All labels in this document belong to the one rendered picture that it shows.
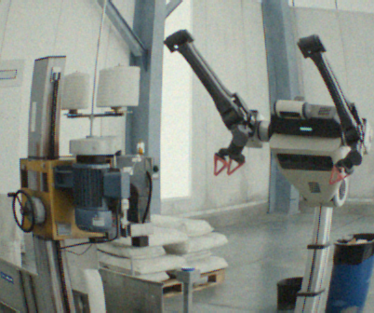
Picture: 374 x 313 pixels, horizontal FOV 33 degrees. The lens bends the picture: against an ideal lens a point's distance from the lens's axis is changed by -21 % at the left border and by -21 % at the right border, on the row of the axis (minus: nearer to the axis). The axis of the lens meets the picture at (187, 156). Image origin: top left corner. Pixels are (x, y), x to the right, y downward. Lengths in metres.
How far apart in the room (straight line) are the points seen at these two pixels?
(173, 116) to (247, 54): 2.03
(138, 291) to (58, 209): 0.89
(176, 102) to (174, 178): 0.93
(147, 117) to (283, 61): 3.37
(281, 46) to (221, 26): 1.39
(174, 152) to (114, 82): 6.99
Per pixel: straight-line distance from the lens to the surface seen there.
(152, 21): 8.99
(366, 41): 11.07
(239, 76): 10.88
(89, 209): 2.64
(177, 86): 9.70
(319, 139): 2.92
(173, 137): 9.66
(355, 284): 4.83
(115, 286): 3.59
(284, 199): 11.61
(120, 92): 2.72
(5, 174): 6.78
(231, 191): 10.73
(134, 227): 3.08
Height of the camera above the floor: 1.50
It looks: 3 degrees down
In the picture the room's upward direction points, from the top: 1 degrees clockwise
